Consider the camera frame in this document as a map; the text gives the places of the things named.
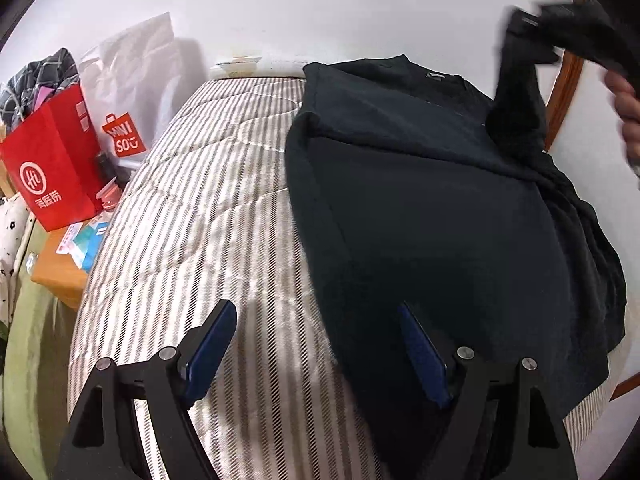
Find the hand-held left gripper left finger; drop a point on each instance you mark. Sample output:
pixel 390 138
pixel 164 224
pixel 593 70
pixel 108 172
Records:
pixel 212 347

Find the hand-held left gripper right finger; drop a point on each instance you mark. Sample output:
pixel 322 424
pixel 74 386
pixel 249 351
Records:
pixel 422 355

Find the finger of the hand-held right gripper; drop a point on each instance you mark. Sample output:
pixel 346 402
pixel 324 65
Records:
pixel 532 30

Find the black t-shirt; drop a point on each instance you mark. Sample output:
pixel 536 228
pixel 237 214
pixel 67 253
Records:
pixel 425 210

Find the person's right hand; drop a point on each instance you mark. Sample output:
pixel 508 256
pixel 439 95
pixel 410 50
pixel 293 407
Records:
pixel 629 110

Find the striped quilted mattress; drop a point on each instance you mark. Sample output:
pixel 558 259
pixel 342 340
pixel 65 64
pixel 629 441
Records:
pixel 200 210

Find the printed paper leaflets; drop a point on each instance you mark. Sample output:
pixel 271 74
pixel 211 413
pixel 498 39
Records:
pixel 82 242

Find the wooden nightstand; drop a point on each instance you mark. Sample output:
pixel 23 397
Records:
pixel 57 280

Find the green cushion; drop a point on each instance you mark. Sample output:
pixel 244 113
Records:
pixel 30 360

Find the pink lidded cup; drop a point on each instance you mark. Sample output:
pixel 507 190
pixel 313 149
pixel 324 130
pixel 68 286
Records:
pixel 109 196

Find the brown wooden board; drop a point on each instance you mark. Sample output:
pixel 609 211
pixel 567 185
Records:
pixel 629 384

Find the black bottle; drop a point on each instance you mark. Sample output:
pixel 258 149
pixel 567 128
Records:
pixel 105 166

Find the white floral cloth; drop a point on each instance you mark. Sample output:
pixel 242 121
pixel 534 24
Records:
pixel 10 250

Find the red shopping bag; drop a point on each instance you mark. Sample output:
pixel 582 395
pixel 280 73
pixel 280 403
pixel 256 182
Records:
pixel 55 160

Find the white shopping bag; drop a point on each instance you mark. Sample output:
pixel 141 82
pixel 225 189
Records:
pixel 135 80

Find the white patterned pillow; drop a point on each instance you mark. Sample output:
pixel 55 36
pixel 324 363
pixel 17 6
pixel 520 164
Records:
pixel 240 66

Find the dark plaid cloth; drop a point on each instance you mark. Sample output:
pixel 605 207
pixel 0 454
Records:
pixel 35 77

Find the brown wooden door frame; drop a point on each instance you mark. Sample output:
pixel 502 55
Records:
pixel 565 100

